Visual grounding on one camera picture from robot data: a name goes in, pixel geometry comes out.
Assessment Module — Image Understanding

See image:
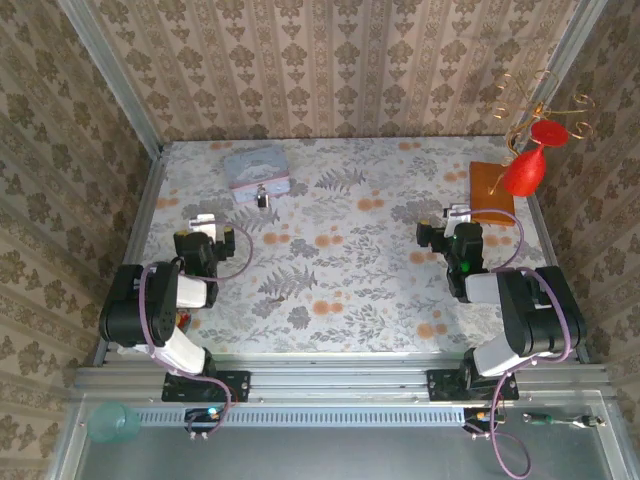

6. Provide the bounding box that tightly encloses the pastel cartoon tin box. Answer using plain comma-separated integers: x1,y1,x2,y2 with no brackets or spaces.
223,144,291,205

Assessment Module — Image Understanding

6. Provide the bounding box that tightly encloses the floral tablecloth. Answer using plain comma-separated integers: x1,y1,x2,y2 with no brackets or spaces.
107,137,576,357

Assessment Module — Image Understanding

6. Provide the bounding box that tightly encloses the red plastic goblet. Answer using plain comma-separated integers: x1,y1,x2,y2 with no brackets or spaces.
501,119,571,197

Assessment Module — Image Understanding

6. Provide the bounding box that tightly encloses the black connector board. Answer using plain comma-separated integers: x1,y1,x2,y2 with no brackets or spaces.
184,407,225,436
463,407,507,436

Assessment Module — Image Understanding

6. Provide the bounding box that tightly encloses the green translucent cup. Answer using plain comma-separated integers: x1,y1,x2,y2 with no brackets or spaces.
87,403,141,445

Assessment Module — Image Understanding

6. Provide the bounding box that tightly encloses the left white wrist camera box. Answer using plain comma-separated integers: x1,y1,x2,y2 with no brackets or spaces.
188,213,218,240

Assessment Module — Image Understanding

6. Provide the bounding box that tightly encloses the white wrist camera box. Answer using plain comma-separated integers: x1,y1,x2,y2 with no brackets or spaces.
188,213,218,240
443,202,472,236

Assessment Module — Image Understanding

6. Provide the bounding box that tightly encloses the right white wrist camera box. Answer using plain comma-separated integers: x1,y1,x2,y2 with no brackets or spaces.
443,202,472,236

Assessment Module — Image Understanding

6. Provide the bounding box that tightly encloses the aluminium side rail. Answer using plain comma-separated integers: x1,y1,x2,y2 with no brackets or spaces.
527,192,592,364
89,144,169,366

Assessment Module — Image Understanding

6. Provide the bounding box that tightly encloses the gold wire rack wooden base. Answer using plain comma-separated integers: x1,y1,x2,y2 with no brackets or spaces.
468,69,596,227

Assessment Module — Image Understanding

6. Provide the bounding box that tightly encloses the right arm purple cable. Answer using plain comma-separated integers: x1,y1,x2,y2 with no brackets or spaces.
462,208,575,479

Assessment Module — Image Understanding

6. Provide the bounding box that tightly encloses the aluminium front frame rail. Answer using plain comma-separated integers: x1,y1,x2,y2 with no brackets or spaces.
74,352,614,404

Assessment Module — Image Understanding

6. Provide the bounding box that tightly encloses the aluminium frame post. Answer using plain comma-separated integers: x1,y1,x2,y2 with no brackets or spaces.
57,0,164,157
524,0,610,119

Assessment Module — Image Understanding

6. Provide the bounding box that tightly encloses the green handled screwdriver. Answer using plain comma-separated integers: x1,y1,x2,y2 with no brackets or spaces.
522,411,609,429

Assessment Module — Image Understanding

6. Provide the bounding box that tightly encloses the grey slotted cable duct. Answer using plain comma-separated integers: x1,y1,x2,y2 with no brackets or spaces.
134,405,469,427

